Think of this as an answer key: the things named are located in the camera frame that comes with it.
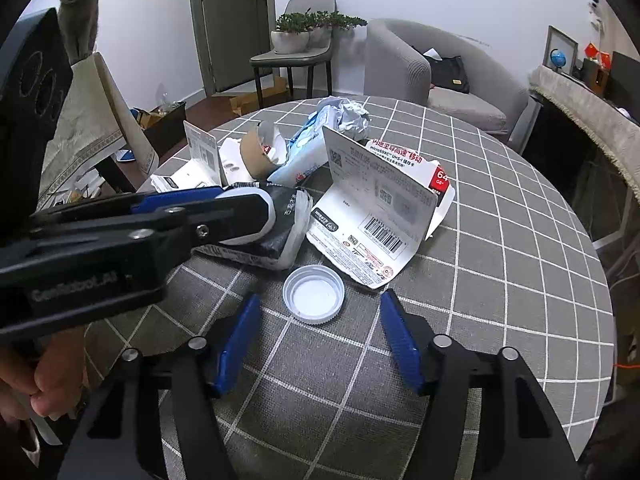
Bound beige fringed cloth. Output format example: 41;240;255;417
529;65;640;201

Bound white plastic lid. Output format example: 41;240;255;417
282;265;346;325

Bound grey dining chair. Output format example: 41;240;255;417
249;0;337;110

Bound large white card packaging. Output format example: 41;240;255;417
305;125;457;290

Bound person's left hand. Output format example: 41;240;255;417
0;332;96;428

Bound black and white plastic package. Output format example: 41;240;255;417
192;182;313;272

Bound potted plant in white pot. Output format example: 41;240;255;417
310;10;368;47
271;12;313;55

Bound white plastic packaging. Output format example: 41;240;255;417
220;137;251;186

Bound brown tape roll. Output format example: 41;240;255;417
239;121;291;181

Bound dark monitor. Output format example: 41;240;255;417
610;51;640;121

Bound grey cat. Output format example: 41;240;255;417
56;0;101;66

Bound grey door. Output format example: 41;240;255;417
187;0;277;96

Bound blue and white tissue pack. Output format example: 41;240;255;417
267;107;341;188

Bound small white card packaging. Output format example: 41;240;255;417
183;120;221;186

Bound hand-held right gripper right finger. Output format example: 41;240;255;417
379;289;586;480

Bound crumpled white paper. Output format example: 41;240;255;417
317;96;372;143

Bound black storage box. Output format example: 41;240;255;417
131;100;187;158

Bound small red flags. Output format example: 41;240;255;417
585;42;612;68

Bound grey checkered tablecloth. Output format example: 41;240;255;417
82;95;617;480

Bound black bag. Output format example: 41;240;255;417
412;47;471;95

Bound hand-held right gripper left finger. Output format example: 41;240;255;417
57;292;263;480

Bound grey armchair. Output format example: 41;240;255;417
366;18;531;146

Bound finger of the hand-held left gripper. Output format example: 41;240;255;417
30;186;226;233
30;192;276;261

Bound beige patterned tablecloth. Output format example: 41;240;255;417
37;52;161;211

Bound grey picture frame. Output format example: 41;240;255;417
542;25;579;73

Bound flat cardboard box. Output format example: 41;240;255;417
230;77;288;116

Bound flat white and black booklet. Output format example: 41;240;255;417
150;160;223;194

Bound dark wooden table leg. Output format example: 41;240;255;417
95;157;136;193

